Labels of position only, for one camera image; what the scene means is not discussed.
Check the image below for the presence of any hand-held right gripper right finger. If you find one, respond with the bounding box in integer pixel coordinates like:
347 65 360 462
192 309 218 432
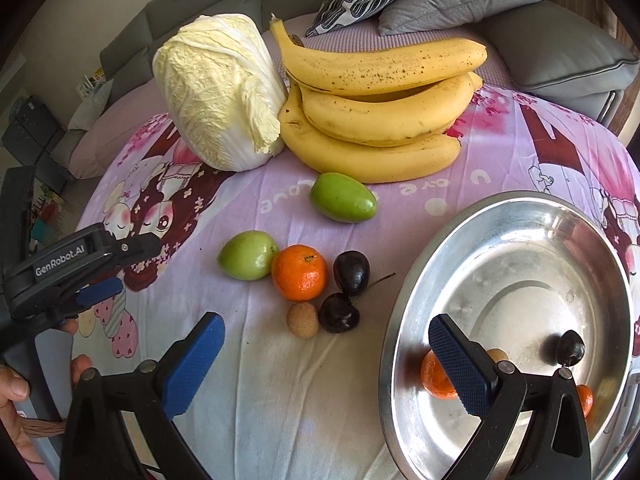
428 314 593 480

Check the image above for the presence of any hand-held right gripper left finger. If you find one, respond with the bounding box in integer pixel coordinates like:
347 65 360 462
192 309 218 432
59 311 226 480

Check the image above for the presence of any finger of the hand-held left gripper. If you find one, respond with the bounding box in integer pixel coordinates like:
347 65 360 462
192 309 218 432
105 234 162 268
65 277 124 313

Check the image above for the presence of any small orange mandarin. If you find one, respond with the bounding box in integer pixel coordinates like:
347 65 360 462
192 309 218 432
271 244 328 302
575 384 594 418
420 350 458 401

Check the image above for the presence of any round metal plate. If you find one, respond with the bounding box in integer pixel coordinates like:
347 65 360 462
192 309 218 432
378 191 640 480

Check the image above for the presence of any round green jujube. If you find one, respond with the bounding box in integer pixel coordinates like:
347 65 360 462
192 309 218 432
217 230 280 281

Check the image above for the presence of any dark red cherry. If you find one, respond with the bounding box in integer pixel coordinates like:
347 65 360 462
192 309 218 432
333 250 371 297
557 330 586 367
318 272 397 334

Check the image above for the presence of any oval green jujube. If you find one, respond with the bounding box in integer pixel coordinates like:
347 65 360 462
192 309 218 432
309 172 378 222

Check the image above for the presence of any person's left hand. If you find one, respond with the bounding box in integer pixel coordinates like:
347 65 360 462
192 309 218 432
0 317 93 463

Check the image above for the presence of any black box with holes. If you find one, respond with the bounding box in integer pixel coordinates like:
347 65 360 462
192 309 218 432
0 165 36 271

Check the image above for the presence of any printed cartoon blanket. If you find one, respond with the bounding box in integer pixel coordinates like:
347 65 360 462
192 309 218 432
70 82 640 480

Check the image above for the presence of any black cabinet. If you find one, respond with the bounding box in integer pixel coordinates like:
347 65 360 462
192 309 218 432
0 97 66 181

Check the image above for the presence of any pale small pillow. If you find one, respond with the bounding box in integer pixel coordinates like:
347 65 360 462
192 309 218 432
67 79 115 132

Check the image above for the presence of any napa cabbage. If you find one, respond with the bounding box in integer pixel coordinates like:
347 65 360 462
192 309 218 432
152 13 290 173

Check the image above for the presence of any grey-green sofa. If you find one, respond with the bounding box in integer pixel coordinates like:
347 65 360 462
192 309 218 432
97 0 361 91

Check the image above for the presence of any yellow banana bunch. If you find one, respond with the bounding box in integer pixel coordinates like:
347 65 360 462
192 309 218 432
270 17 488 184

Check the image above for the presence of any grey sofa seat cushion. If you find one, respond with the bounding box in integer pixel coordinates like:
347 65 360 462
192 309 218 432
520 77 621 128

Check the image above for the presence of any dark grey piped cushion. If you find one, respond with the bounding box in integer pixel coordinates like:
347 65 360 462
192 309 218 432
480 0 640 101

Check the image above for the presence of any light grey quilted cushion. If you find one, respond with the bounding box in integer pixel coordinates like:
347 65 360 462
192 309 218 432
377 0 563 37

